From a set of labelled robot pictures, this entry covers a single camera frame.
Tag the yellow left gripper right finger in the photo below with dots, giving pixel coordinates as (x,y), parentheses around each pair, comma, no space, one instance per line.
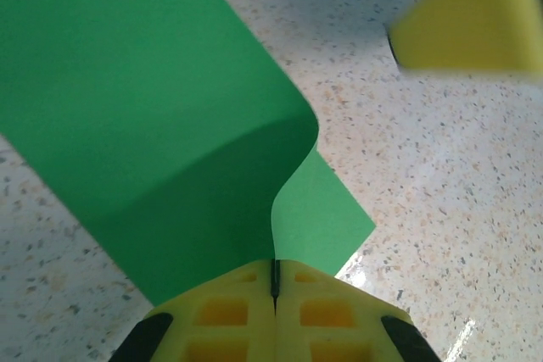
(331,315)

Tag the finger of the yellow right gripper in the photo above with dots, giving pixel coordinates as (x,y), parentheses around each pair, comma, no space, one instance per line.
(475,27)

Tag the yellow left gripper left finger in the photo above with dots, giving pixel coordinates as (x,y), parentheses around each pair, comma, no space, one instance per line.
(220,315)

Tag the green paper sheet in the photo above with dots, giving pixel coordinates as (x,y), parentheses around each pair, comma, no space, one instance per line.
(127,82)

